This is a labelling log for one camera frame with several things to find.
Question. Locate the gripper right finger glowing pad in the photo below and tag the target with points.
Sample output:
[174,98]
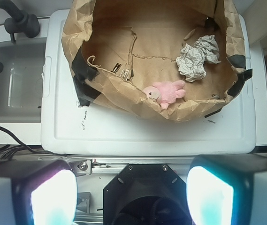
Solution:
[228,189]

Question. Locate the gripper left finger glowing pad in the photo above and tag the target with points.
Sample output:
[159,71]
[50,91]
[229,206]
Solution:
[37,193]

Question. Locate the white plastic cooler lid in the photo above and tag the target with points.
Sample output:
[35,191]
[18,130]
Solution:
[69,128]

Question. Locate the white sink basin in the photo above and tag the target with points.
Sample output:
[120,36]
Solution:
[21,82]

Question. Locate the pink plush toy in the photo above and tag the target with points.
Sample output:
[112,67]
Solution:
[165,93]

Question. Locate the crumpled white paper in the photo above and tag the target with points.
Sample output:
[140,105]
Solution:
[192,58]

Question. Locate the brown paper bag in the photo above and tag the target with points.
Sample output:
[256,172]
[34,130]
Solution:
[149,34]

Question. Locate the silver corner bracket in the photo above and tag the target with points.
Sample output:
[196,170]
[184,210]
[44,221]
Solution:
[81,167]

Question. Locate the black octagonal mount plate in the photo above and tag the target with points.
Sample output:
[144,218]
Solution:
[146,194]

